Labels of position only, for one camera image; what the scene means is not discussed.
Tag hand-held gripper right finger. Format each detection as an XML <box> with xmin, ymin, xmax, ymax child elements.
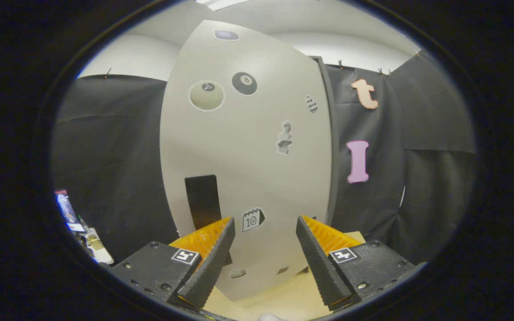
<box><xmin>295</xmin><ymin>216</ymin><xmax>428</xmax><ymax>312</ymax></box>

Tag black backdrop cloth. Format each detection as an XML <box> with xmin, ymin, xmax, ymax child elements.
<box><xmin>52</xmin><ymin>49</ymin><xmax>479</xmax><ymax>264</ymax></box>

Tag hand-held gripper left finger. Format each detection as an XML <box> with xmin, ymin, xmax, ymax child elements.
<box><xmin>111</xmin><ymin>217</ymin><xmax>236</xmax><ymax>312</ymax></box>

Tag blue printed board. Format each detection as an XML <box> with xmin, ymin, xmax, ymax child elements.
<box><xmin>54</xmin><ymin>190</ymin><xmax>84</xmax><ymax>233</ymax></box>

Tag white box with yellow label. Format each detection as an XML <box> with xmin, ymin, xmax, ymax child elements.
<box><xmin>82</xmin><ymin>226</ymin><xmax>115</xmax><ymax>265</ymax></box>

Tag long ceiling light panel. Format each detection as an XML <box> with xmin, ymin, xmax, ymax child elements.
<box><xmin>195</xmin><ymin>0</ymin><xmax>257</xmax><ymax>12</ymax></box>

